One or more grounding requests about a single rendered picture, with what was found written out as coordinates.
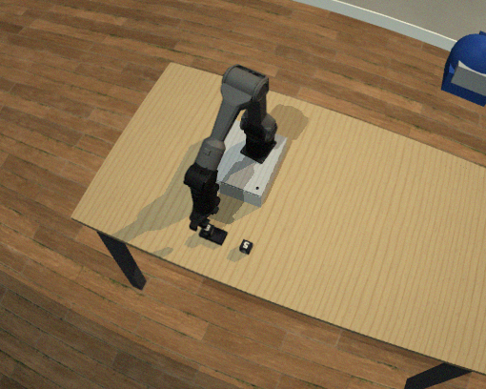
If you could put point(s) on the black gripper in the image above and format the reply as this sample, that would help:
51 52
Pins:
199 214

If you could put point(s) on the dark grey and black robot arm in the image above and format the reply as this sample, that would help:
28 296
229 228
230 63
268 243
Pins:
241 90

